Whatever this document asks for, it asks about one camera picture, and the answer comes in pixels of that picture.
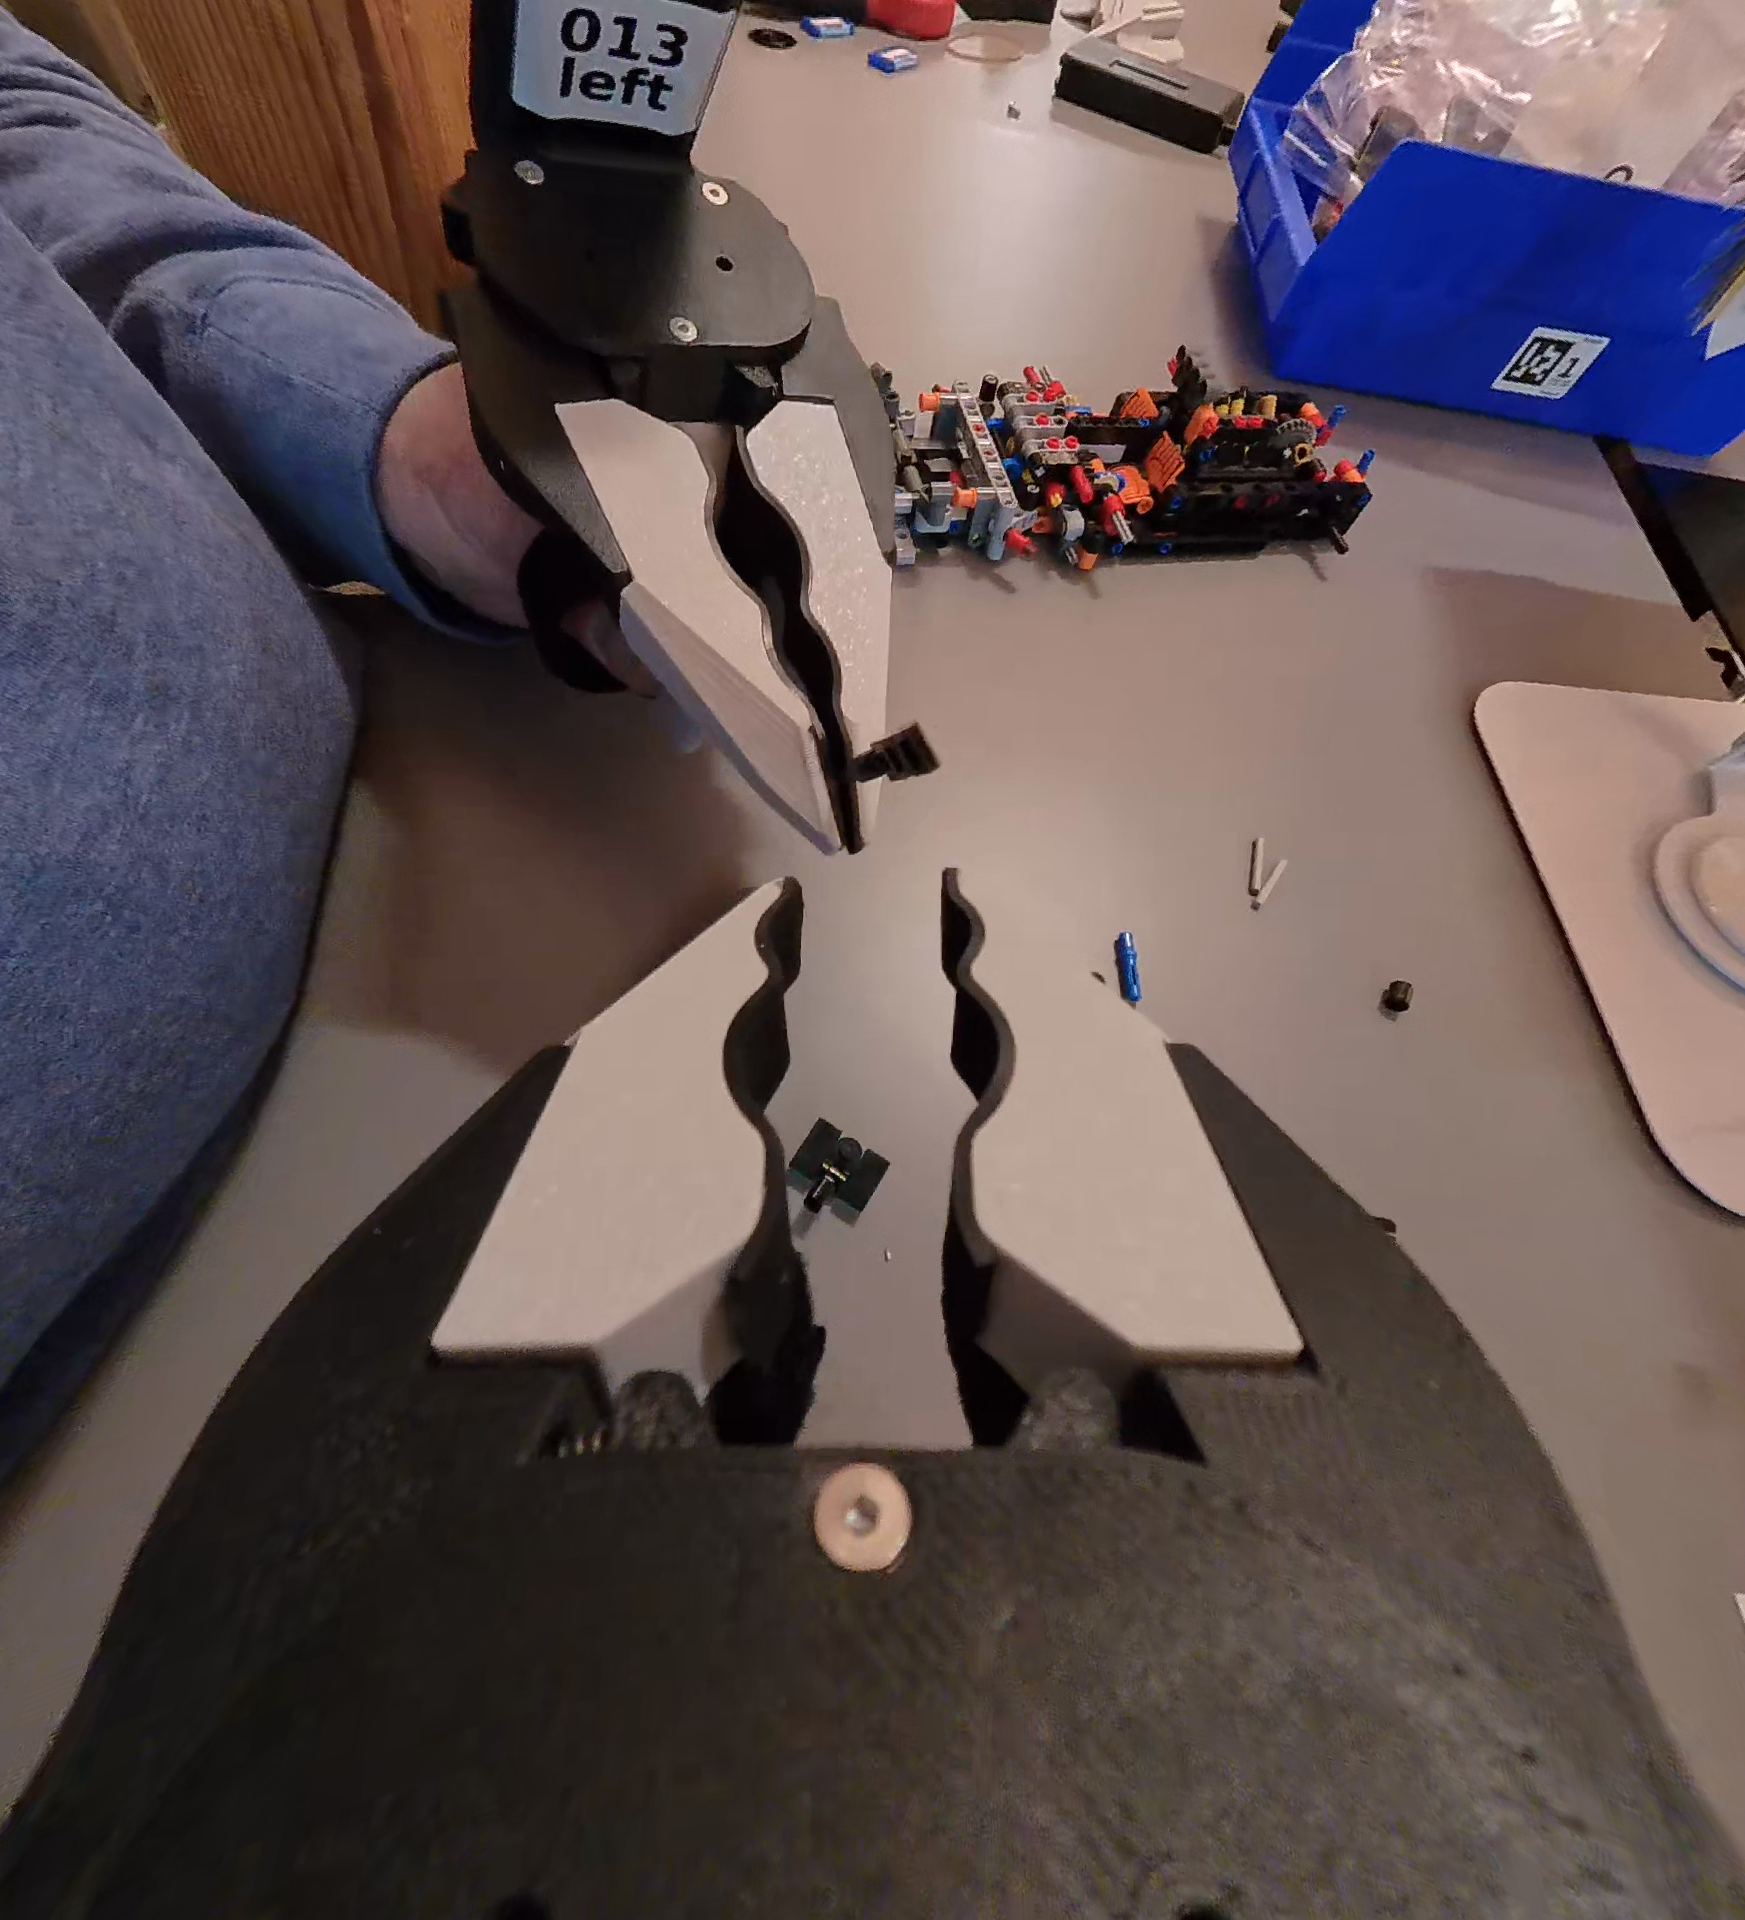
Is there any lego chassis assembly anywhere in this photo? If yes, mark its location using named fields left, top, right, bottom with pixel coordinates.
left=890, top=346, right=1376, bottom=575

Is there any pile of clear plastic bags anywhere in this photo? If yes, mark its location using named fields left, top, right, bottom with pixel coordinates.
left=1285, top=0, right=1745, bottom=242

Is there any person's left hand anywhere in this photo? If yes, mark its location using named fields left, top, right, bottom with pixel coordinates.
left=378, top=364, right=545, bottom=629

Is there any blue bin with white label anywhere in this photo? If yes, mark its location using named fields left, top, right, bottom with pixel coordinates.
left=1229, top=0, right=1745, bottom=456

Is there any black green lego piece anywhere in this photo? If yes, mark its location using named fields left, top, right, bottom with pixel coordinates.
left=786, top=1119, right=893, bottom=1220

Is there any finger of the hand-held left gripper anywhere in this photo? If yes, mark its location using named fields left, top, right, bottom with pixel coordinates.
left=722, top=392, right=900, bottom=849
left=555, top=396, right=866, bottom=860

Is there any person's left forearm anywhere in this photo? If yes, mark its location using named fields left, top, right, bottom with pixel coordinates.
left=93, top=144, right=521, bottom=648

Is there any wooden door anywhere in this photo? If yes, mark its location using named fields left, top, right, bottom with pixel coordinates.
left=3, top=0, right=476, bottom=422

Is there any black rectangular box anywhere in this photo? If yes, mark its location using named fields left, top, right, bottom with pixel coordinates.
left=1056, top=37, right=1246, bottom=156

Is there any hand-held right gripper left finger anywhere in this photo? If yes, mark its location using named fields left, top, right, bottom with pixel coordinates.
left=428, top=877, right=826, bottom=1446

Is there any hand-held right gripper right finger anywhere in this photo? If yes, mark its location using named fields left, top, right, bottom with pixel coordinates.
left=939, top=866, right=1309, bottom=1446

